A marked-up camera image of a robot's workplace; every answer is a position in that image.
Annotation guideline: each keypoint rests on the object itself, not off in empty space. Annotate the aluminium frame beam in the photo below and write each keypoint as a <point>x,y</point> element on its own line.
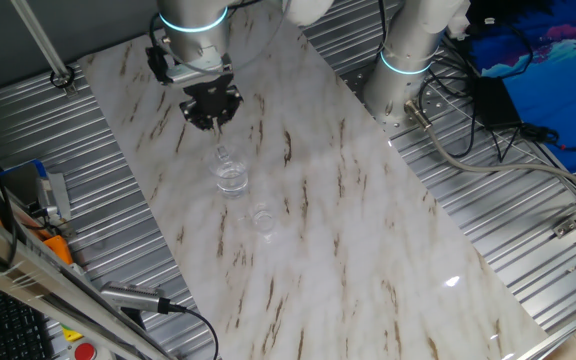
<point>18,270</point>

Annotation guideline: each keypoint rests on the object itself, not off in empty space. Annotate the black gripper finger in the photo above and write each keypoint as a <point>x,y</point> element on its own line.
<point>232,107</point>
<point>194,116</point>

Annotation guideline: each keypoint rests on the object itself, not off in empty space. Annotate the grey box red button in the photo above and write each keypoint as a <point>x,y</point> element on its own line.
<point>85,351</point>

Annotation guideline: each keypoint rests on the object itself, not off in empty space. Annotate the aluminium corner bracket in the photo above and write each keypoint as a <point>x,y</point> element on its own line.
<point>567,228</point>

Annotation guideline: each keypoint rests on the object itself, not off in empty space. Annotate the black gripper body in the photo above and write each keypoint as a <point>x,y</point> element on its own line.
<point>210,97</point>

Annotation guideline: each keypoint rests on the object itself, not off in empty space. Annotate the slanted aluminium strut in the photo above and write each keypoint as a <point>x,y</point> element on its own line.
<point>38,40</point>

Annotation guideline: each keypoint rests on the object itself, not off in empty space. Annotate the yellow box green button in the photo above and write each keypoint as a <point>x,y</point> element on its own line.
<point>71,334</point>

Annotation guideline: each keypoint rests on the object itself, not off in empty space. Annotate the blue framed silver device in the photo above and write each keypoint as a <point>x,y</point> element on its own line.
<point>23,182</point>

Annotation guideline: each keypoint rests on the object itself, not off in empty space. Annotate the black power adapter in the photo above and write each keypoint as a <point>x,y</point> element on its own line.
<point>495,102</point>

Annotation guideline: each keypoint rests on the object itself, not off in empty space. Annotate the blue cloth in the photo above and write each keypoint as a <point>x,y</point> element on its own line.
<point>563,75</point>

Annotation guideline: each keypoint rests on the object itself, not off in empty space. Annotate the white marble pattern board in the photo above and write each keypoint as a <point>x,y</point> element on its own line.
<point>343,250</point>

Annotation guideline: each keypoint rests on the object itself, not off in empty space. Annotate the silver depth camera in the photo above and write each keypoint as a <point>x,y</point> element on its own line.
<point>130,296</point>

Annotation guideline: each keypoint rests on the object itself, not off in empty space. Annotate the orange box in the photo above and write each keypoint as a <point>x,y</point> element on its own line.
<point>59,248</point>

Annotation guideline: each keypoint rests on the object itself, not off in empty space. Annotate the black keyboard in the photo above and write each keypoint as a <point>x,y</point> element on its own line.
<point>10,327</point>

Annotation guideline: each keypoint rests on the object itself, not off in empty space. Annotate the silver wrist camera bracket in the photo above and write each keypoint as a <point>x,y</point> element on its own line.
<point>193,75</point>

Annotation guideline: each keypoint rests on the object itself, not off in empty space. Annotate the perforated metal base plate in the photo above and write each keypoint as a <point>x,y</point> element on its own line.
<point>353,80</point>

